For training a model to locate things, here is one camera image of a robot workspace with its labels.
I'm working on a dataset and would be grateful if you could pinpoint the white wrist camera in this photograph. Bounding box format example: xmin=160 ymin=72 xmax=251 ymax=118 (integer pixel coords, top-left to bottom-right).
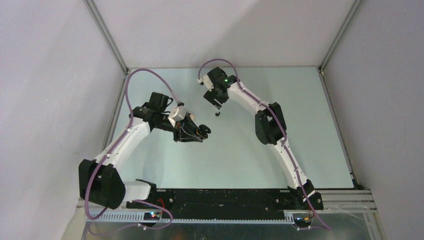
xmin=197 ymin=74 xmax=215 ymax=92
xmin=168 ymin=102 xmax=188 ymax=126

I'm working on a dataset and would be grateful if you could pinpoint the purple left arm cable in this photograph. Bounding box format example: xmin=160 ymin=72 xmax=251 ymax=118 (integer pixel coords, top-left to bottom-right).
xmin=84 ymin=68 xmax=181 ymax=238

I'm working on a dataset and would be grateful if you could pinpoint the white slotted cable duct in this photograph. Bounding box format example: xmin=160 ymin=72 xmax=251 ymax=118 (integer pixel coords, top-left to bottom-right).
xmin=95 ymin=211 xmax=294 ymax=225

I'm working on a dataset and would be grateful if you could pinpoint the left controller board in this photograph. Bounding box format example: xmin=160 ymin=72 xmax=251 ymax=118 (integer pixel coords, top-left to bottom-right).
xmin=143 ymin=212 xmax=161 ymax=221

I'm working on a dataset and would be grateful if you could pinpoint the aluminium frame post left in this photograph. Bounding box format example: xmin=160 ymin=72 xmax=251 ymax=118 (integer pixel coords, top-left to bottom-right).
xmin=83 ymin=0 xmax=129 ymax=75

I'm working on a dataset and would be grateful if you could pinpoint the right controller board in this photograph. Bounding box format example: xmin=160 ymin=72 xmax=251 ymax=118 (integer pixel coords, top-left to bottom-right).
xmin=294 ymin=217 xmax=312 ymax=229

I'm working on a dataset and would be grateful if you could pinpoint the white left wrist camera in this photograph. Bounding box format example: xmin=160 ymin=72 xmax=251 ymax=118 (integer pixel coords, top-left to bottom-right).
xmin=168 ymin=102 xmax=188 ymax=126

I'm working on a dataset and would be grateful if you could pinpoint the controller board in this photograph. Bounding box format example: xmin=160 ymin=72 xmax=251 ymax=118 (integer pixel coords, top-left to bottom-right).
xmin=143 ymin=212 xmax=161 ymax=221
xmin=294 ymin=217 xmax=312 ymax=229

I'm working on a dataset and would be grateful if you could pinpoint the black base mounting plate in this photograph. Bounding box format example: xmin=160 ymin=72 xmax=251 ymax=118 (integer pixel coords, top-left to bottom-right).
xmin=146 ymin=188 xmax=309 ymax=220

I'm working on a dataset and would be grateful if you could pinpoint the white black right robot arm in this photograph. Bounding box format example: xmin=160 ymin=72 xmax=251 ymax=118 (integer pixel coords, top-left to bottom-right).
xmin=197 ymin=67 xmax=316 ymax=209

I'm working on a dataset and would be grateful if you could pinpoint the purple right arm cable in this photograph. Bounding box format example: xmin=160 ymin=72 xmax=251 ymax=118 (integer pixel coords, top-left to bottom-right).
xmin=197 ymin=58 xmax=332 ymax=232

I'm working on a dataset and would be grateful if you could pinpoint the aluminium frame post right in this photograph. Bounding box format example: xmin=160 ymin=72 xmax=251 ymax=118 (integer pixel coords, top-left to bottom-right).
xmin=318 ymin=0 xmax=364 ymax=77

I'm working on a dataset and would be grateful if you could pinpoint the black earbud charging case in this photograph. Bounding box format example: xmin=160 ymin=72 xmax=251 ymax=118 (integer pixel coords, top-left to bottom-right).
xmin=196 ymin=124 xmax=212 ymax=140

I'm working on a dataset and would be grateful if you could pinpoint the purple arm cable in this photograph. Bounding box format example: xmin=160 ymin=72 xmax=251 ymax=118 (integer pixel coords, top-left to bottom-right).
xmin=84 ymin=68 xmax=181 ymax=238
xmin=197 ymin=58 xmax=332 ymax=232

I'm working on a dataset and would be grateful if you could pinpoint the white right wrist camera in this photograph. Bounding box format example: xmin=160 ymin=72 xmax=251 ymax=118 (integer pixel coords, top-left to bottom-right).
xmin=197 ymin=74 xmax=215 ymax=92

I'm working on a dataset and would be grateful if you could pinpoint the aluminium frame post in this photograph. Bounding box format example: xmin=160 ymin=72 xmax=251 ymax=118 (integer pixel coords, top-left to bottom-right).
xmin=83 ymin=0 xmax=129 ymax=75
xmin=318 ymin=0 xmax=364 ymax=77

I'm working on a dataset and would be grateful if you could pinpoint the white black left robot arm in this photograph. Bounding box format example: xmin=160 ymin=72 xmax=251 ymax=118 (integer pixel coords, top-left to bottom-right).
xmin=78 ymin=92 xmax=212 ymax=209

